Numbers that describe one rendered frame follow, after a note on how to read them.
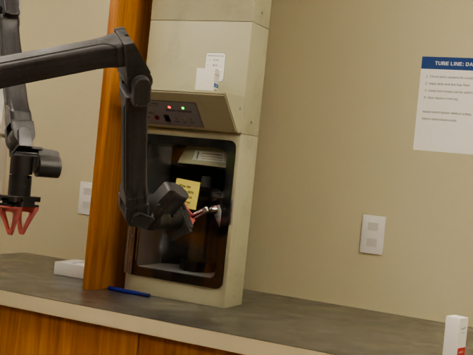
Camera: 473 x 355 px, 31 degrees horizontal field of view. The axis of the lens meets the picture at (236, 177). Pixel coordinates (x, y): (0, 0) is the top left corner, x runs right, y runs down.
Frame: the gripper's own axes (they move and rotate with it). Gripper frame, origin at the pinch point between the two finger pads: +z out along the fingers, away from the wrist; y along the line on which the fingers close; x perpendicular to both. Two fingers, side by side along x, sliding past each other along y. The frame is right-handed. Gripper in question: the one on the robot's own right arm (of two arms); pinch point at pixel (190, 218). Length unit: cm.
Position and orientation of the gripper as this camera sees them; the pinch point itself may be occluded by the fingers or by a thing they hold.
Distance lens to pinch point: 230.5
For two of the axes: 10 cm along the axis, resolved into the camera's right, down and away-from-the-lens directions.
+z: 4.4, 0.4, 8.9
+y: -3.8, -9.0, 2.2
